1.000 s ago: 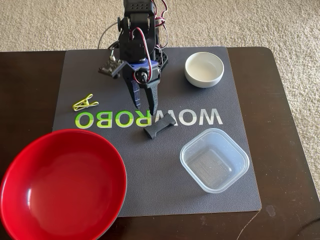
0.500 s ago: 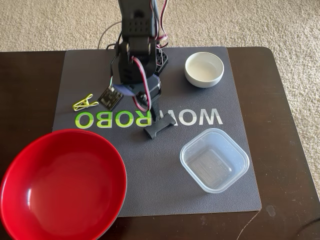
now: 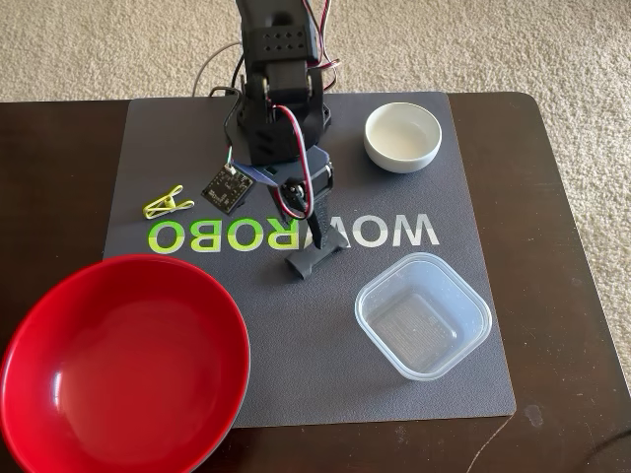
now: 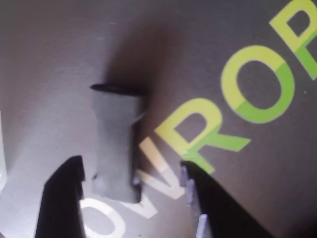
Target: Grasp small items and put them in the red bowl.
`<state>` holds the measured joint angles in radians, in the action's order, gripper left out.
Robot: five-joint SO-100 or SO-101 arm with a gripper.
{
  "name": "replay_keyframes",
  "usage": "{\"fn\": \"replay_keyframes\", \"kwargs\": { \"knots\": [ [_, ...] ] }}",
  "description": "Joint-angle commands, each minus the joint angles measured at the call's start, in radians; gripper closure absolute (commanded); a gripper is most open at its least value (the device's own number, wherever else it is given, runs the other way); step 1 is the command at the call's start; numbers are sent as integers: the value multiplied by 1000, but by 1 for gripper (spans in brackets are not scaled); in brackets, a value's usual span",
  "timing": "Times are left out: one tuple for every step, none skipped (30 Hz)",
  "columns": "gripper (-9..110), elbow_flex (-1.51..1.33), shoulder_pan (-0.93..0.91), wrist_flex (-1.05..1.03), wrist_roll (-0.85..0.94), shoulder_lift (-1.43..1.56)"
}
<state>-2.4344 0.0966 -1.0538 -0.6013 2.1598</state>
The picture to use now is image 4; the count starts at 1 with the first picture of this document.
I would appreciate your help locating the dark grey rubber piece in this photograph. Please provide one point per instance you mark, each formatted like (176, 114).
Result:
(114, 138)

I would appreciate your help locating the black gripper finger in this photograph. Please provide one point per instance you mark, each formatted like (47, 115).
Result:
(62, 198)
(218, 213)

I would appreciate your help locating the grey WOWROBO desk mat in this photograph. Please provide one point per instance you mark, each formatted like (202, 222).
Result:
(62, 62)

